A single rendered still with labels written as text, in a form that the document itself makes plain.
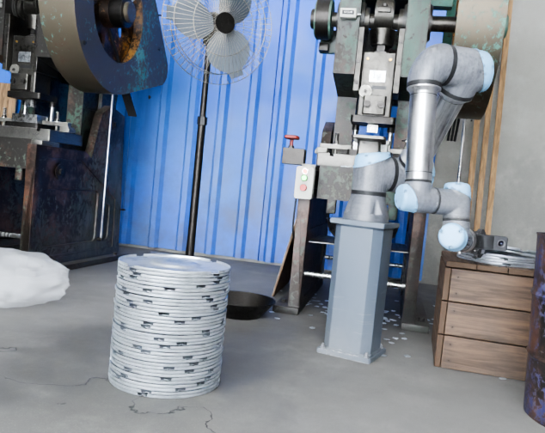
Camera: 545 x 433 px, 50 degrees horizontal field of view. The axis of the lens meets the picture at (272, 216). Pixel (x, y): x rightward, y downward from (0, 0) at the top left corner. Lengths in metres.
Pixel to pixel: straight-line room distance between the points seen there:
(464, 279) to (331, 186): 0.81
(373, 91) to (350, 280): 1.07
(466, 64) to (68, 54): 1.85
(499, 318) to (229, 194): 2.43
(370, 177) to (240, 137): 2.19
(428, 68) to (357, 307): 0.77
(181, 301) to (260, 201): 2.59
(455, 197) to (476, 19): 0.95
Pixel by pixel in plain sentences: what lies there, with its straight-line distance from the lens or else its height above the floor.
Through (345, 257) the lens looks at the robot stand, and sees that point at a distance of 1.94.
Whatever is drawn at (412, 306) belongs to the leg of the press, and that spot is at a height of 0.10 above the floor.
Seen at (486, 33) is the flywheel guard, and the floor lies 1.19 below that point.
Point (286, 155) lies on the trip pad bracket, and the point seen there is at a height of 0.67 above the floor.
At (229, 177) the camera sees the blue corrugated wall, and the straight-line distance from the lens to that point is 4.03.
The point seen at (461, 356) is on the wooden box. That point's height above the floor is 0.05.
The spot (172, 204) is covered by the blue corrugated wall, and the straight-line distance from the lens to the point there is 4.16.
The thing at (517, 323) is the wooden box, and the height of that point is 0.18.
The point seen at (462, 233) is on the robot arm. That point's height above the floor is 0.46.
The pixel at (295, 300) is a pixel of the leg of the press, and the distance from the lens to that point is 2.53.
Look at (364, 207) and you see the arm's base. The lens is 1.93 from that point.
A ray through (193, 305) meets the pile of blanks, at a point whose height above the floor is 0.23.
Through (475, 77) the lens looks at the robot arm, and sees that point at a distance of 1.80.
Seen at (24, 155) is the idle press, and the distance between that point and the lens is 3.09.
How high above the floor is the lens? 0.54
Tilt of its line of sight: 3 degrees down
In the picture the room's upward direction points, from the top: 6 degrees clockwise
